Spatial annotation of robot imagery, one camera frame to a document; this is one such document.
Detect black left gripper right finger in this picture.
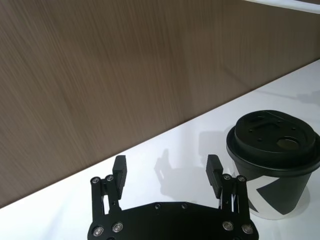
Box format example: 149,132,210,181
205,154,255,231

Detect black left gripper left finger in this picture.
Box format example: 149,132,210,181
90,155,130,232

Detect black plastic cup lid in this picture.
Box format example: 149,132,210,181
225,109,320,179

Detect black and white paper cup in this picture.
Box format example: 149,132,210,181
231,159,312,221

